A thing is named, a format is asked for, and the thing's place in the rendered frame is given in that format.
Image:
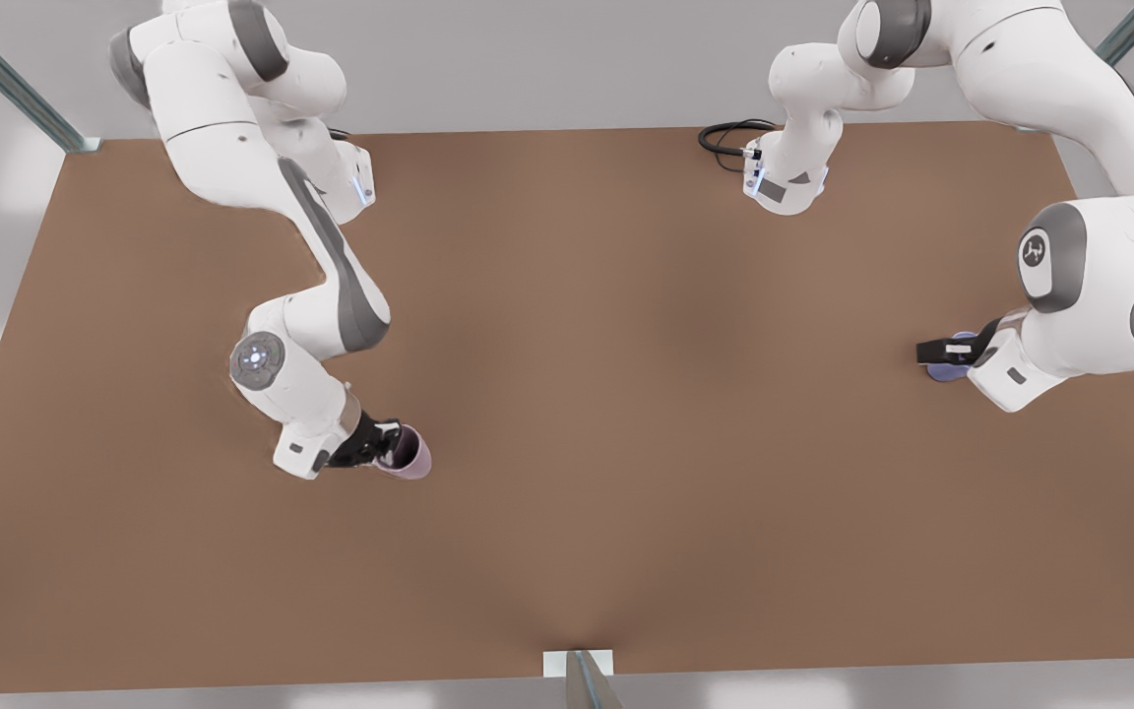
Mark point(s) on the purple cup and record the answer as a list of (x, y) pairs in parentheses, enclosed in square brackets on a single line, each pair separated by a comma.
[(943, 371)]

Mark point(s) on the pink cup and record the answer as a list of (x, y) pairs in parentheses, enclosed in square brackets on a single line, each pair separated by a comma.
[(411, 455)]

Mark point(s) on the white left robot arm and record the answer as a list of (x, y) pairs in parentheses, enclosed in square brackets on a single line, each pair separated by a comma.
[(1089, 286)]

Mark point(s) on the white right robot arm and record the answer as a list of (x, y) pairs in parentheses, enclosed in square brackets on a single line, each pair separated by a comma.
[(232, 148)]

